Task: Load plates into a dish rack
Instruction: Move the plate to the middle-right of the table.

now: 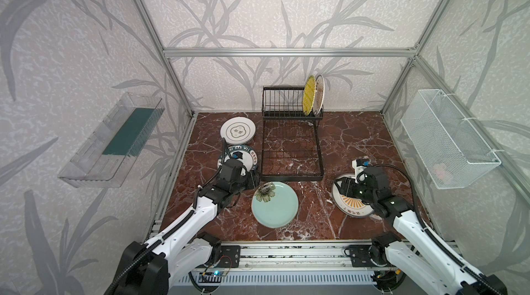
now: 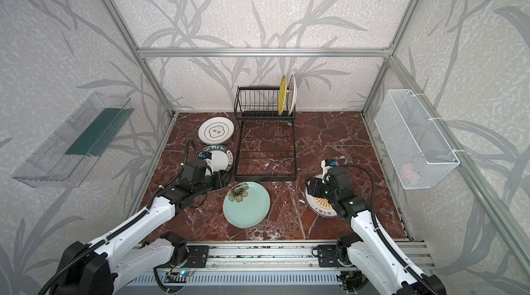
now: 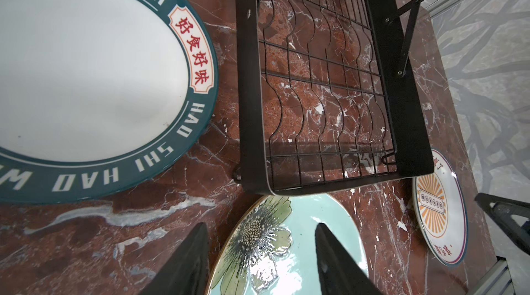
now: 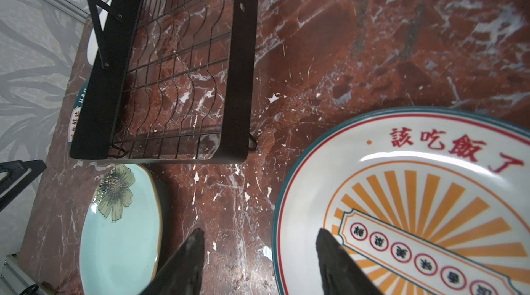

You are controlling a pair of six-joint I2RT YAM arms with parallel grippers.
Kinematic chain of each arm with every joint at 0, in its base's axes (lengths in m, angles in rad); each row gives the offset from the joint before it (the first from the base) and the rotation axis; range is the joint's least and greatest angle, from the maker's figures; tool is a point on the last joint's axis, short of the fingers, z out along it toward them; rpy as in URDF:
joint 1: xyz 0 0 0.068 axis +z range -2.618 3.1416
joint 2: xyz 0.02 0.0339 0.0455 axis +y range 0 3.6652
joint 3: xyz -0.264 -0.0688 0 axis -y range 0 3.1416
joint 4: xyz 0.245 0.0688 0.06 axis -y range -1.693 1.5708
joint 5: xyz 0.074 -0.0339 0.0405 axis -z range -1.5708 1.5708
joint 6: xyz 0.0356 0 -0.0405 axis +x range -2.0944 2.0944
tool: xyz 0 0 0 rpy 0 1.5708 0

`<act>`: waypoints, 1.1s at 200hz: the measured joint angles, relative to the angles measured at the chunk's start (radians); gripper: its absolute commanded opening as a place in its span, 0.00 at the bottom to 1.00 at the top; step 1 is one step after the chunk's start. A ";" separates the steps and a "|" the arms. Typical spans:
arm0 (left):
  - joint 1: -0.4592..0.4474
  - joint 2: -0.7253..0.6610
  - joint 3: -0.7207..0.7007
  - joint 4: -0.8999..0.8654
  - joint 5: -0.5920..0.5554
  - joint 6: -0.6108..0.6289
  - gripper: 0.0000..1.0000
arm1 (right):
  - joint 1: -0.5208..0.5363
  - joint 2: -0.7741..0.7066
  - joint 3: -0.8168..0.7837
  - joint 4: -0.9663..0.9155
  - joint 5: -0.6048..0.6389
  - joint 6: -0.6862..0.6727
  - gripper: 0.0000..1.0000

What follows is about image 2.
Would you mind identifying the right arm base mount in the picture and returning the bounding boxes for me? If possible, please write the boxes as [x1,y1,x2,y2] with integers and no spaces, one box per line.
[311,244,353,267]

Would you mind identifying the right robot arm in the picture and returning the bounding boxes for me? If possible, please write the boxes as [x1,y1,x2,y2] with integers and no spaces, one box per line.
[306,159,447,294]

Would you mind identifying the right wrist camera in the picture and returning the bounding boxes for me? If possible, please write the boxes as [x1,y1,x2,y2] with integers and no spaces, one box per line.
[321,159,346,183]

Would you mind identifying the white plate grey flower outline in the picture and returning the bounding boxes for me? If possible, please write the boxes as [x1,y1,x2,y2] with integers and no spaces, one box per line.
[198,117,235,144]

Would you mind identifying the pink object in basket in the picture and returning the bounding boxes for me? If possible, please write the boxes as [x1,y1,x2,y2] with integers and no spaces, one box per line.
[400,163,420,185]

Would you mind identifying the white wire mesh basket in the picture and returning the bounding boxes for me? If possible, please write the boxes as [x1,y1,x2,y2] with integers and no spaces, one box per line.
[375,89,460,189]

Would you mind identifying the black wire dish rack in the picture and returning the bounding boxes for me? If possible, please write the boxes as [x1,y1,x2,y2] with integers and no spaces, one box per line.
[233,86,298,182]

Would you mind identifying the white plate green lettered rim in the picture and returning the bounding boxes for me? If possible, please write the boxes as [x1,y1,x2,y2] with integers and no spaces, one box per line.
[200,144,234,172]

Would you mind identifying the mint green flower plate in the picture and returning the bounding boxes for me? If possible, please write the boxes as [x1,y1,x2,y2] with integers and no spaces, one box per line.
[222,182,271,229]

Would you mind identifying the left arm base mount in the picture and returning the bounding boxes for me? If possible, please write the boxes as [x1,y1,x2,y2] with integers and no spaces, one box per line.
[164,245,210,269]

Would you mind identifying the aluminium cage frame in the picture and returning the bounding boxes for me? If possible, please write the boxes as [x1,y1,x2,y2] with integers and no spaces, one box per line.
[100,0,529,273]

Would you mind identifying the small white orange sunburst plate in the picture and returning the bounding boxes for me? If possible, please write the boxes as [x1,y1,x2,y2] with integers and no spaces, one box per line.
[287,74,298,116]

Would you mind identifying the yellow green woven plate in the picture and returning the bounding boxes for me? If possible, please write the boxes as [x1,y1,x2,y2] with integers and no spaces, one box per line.
[277,75,287,116]

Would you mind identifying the aluminium front rail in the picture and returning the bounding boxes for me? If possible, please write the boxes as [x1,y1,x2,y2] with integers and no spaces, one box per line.
[123,240,436,273]

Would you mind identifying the large white orange sunburst plate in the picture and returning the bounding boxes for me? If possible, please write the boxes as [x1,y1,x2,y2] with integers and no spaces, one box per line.
[304,188,338,218]

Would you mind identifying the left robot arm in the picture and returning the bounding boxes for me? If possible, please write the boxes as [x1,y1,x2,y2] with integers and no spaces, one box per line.
[40,152,232,294]

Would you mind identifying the clear plastic wall bin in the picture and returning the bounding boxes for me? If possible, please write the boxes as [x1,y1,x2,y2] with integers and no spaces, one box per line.
[12,93,135,188]

